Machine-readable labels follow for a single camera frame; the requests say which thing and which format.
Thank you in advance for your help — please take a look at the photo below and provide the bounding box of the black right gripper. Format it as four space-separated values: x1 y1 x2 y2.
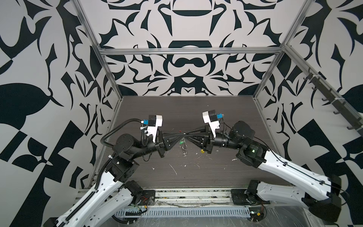
188 124 245 155

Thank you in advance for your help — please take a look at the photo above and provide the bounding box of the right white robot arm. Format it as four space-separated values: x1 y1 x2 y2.
184 121 343 222

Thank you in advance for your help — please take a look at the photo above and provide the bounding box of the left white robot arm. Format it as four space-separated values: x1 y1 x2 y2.
44 115 185 227

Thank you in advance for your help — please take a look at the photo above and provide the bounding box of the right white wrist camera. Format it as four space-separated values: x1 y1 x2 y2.
202 110 223 139

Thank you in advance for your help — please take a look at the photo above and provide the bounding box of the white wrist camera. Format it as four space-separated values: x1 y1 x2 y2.
140 114 163 143
202 110 223 139

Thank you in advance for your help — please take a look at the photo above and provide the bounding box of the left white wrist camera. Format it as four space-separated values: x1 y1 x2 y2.
140 114 163 143

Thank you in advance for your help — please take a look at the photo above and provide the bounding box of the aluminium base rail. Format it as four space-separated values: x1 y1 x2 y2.
76 187 284 205

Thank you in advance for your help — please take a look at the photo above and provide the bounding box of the white slotted cable duct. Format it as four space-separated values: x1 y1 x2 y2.
115 207 251 218

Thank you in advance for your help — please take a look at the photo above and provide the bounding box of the black wall hook rack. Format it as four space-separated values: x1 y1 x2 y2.
302 68 363 137

